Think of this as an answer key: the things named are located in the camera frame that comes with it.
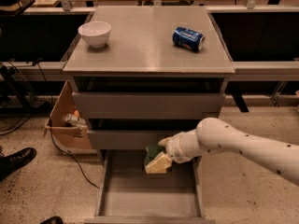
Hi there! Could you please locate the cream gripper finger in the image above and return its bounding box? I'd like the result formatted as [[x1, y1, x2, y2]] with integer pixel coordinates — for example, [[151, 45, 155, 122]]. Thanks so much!
[[144, 152, 173, 174], [158, 137, 172, 147]]

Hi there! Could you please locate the green yellow sponge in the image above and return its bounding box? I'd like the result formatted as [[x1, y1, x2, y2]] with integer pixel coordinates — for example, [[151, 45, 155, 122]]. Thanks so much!
[[144, 145, 165, 165]]

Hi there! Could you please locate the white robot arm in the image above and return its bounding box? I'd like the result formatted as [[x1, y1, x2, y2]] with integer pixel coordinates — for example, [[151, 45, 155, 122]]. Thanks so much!
[[144, 118, 299, 185]]

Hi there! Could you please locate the grey bottom drawer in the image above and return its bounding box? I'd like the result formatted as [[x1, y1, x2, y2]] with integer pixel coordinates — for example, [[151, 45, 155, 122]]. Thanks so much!
[[84, 150, 216, 224]]

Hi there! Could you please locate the grey drawer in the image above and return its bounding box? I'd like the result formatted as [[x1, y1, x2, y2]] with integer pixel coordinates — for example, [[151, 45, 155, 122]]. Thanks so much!
[[84, 150, 216, 224], [71, 77, 226, 120], [86, 119, 200, 151]]

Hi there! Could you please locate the grey middle drawer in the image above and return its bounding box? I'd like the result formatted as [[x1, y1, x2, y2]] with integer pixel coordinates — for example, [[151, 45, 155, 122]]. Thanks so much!
[[86, 119, 200, 151]]

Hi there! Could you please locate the grey drawer cabinet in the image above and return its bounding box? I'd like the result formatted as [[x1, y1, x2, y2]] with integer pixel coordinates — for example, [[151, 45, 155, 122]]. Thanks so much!
[[61, 5, 235, 166]]

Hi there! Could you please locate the grey top drawer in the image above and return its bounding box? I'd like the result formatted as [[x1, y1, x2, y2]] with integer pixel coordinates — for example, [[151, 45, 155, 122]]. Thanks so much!
[[71, 77, 226, 120]]

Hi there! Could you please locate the orange item in box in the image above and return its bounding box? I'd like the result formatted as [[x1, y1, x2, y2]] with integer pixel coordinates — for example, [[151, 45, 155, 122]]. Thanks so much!
[[73, 110, 79, 117]]

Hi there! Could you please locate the cardboard box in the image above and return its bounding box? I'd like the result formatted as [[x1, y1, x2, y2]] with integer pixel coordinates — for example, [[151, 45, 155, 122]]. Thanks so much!
[[45, 81, 94, 154]]

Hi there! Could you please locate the silver can in box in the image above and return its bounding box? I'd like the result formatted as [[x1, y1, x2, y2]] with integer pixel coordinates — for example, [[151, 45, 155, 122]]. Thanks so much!
[[64, 113, 86, 126]]

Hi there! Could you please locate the blue soda can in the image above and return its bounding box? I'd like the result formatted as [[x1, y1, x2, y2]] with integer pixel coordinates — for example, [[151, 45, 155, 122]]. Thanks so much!
[[172, 27, 205, 52]]

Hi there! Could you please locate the black shoe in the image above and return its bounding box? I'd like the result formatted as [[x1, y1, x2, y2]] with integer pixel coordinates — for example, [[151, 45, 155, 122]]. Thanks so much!
[[0, 147, 36, 181], [40, 216, 64, 224]]

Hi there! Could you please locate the white ceramic bowl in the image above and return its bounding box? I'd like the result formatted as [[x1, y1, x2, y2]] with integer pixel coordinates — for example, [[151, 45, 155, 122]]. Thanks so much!
[[78, 21, 111, 48]]

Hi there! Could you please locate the black stand at left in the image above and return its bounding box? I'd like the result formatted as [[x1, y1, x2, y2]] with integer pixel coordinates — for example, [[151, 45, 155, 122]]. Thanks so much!
[[0, 63, 50, 115]]

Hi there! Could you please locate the black floor cable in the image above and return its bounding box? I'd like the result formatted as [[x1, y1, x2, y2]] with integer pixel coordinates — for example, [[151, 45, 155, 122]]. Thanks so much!
[[32, 58, 100, 190]]

